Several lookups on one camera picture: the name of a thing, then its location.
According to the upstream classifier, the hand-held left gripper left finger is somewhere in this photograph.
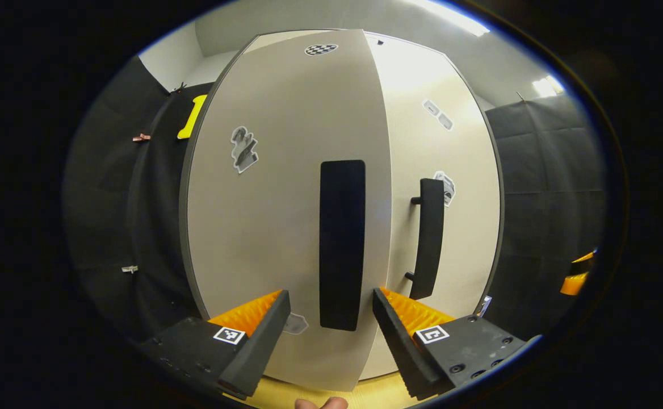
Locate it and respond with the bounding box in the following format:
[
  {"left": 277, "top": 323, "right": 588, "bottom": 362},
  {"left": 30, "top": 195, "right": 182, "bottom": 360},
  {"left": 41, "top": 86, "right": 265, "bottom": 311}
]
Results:
[{"left": 139, "top": 289, "right": 292, "bottom": 400}]

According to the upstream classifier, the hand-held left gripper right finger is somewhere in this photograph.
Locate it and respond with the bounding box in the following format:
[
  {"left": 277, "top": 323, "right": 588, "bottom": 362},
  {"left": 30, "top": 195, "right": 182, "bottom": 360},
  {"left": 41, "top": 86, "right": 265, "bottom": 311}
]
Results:
[{"left": 372, "top": 287, "right": 539, "bottom": 401}]

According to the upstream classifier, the white cabinet door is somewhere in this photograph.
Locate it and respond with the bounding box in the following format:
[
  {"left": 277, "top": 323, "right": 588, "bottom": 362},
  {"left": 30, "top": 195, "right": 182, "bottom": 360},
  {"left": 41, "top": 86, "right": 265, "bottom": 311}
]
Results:
[
  {"left": 360, "top": 33, "right": 505, "bottom": 381},
  {"left": 179, "top": 28, "right": 393, "bottom": 393}
]

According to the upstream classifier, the black backdrop cloth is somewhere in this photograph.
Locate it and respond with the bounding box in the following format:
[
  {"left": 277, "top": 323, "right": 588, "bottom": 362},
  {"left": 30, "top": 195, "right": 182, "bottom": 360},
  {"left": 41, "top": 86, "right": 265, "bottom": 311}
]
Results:
[{"left": 62, "top": 57, "right": 607, "bottom": 341}]

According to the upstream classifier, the short ceiling light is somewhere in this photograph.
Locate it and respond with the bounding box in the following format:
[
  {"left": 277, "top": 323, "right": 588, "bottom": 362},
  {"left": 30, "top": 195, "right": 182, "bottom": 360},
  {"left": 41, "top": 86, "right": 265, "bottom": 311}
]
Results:
[{"left": 531, "top": 75, "right": 565, "bottom": 98}]

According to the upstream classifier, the black door handle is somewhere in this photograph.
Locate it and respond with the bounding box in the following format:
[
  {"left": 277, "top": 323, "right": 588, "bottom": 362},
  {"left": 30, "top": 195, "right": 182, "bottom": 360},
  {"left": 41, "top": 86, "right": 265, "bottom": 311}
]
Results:
[
  {"left": 319, "top": 160, "right": 366, "bottom": 332},
  {"left": 404, "top": 178, "right": 446, "bottom": 301}
]

